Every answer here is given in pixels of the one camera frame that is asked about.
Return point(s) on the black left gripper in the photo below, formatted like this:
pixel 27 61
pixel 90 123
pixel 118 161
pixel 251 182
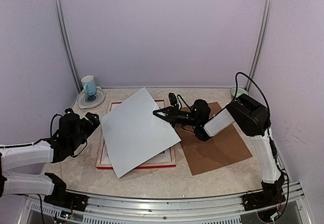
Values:
pixel 95 122

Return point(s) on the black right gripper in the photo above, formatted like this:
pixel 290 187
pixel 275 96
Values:
pixel 172 114

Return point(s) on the red wooden picture frame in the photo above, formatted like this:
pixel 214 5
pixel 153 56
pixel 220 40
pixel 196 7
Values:
pixel 130 143

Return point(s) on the white photo mat board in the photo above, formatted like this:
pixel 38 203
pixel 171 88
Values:
pixel 164 159

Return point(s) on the cat and books photo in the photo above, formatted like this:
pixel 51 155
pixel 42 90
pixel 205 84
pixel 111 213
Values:
pixel 133 135

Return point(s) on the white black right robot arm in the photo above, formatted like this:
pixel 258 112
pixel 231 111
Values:
pixel 253 119

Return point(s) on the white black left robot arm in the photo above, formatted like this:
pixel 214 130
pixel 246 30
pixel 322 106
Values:
pixel 15 156

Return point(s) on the white blue swirl plate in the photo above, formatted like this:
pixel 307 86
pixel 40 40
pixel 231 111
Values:
pixel 86 102

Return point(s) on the light blue mug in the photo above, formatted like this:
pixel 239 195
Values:
pixel 89 85

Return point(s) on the brown backing board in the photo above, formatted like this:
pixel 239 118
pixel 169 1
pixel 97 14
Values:
pixel 224 149

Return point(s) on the pale green ceramic bowl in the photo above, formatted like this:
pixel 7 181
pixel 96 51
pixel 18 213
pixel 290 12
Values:
pixel 236 92

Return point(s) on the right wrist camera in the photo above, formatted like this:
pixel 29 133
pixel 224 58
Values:
pixel 173 99

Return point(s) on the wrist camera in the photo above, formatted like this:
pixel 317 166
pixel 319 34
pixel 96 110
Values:
pixel 173 99
pixel 69 111

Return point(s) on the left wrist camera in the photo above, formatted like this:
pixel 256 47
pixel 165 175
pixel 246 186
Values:
pixel 69 111

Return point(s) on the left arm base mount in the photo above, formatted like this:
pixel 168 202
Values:
pixel 62 198

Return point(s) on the front aluminium rail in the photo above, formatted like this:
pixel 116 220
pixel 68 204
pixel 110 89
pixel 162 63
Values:
pixel 110 209

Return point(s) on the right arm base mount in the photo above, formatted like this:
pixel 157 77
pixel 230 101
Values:
pixel 271 194

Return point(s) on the left aluminium corner post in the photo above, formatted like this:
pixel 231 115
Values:
pixel 66 45

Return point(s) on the aluminium corner post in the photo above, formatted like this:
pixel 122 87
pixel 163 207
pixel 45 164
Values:
pixel 66 45
pixel 261 38

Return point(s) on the right aluminium corner post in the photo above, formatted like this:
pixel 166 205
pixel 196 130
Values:
pixel 261 38

